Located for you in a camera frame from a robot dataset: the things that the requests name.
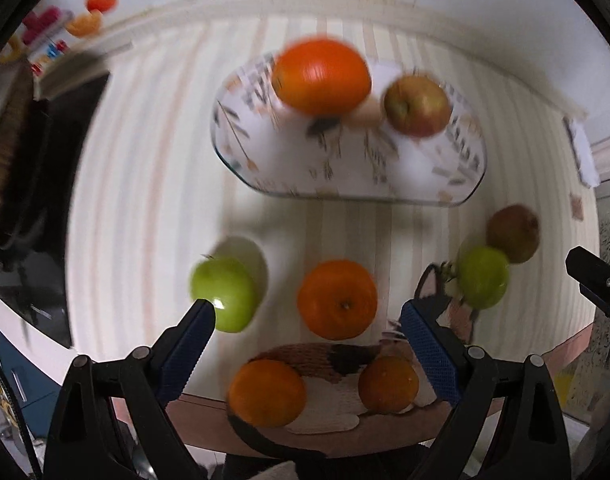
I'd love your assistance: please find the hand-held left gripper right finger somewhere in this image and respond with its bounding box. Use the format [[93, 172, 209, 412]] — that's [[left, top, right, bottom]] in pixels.
[[400, 300, 573, 480]]

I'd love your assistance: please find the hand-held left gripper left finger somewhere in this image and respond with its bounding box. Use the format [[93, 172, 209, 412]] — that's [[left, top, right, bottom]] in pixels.
[[44, 299, 217, 480]]

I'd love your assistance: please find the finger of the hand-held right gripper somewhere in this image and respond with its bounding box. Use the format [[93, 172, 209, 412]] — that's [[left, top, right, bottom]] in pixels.
[[566, 246, 610, 323]]

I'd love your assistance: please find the small orange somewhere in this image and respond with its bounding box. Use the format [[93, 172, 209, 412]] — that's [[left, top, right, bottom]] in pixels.
[[227, 359, 307, 428], [357, 356, 420, 413]]

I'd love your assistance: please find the brownish red apple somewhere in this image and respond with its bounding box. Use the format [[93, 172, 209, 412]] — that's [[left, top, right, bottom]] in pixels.
[[486, 204, 540, 264]]

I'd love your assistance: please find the medium orange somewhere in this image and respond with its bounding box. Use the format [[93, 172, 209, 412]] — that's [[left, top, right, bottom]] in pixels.
[[297, 259, 378, 341]]

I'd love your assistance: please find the patterned glass plate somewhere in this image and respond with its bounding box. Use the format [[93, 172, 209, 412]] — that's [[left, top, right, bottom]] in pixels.
[[210, 52, 488, 208]]

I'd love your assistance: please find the white folded cloth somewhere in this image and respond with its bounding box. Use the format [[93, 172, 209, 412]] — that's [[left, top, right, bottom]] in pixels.
[[564, 116, 602, 189]]

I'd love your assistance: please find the black induction cooker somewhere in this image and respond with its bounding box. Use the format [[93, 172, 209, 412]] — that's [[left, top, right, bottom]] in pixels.
[[15, 67, 111, 348]]

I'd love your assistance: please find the striped tablecloth with cat print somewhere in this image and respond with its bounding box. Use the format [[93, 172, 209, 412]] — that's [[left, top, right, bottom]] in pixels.
[[65, 15, 603, 458]]

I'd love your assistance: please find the blue cabinet door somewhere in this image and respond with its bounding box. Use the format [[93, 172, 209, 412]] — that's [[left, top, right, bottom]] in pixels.
[[0, 330, 61, 411]]

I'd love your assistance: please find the red green apple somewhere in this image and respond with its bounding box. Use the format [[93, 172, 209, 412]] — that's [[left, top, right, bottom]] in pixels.
[[382, 75, 452, 137]]

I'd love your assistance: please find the large orange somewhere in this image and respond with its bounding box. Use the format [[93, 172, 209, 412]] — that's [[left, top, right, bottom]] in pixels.
[[272, 39, 372, 117]]

